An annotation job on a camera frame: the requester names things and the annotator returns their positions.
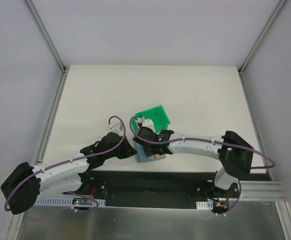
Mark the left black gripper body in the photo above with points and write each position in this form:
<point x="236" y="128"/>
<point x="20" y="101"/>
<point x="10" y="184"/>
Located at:
<point x="126" y="149"/>

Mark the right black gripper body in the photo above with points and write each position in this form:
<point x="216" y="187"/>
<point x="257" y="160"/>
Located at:
<point x="144" y="136"/>

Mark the gold credit card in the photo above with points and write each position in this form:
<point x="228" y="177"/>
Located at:
<point x="157" y="157"/>

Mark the sage green card holder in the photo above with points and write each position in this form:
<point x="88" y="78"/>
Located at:
<point x="141" y="155"/>

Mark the green plastic bin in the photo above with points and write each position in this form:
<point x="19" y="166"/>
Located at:
<point x="158" y="116"/>

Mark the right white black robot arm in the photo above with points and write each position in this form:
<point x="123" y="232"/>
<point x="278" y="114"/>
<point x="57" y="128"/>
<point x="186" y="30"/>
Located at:
<point x="233" y="152"/>

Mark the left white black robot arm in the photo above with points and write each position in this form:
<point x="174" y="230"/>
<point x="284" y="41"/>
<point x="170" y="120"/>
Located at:
<point x="27" y="184"/>

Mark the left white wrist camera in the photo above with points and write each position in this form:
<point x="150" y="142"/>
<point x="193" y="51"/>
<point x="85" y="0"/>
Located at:
<point x="117" y="128"/>

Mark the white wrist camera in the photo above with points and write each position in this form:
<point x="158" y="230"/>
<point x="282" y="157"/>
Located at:
<point x="117" y="128"/>
<point x="145" y="122"/>

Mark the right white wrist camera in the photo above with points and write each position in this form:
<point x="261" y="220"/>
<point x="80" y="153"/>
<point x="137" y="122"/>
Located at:
<point x="145" y="122"/>

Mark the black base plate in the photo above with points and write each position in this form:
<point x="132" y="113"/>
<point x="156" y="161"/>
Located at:
<point x="167" y="190"/>

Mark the left white cable duct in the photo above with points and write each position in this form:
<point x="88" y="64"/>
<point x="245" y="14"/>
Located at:
<point x="68" y="201"/>

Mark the white cable duct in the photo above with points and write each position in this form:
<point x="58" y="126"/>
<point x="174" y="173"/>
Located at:
<point x="205" y="205"/>
<point x="68" y="201"/>

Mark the right white cable duct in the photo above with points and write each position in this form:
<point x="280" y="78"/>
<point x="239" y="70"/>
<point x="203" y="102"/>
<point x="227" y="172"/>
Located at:
<point x="205" y="205"/>

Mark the left aluminium frame post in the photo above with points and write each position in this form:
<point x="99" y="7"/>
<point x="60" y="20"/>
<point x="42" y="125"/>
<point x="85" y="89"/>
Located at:
<point x="45" y="35"/>

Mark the aluminium frame post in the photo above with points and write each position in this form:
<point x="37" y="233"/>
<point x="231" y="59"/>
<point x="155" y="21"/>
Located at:
<point x="262" y="35"/>
<point x="45" y="35"/>

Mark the aluminium front rail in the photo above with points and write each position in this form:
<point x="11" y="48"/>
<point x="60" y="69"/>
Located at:
<point x="263" y="191"/>

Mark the right aluminium frame post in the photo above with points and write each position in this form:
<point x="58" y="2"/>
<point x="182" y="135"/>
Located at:
<point x="262" y="35"/>

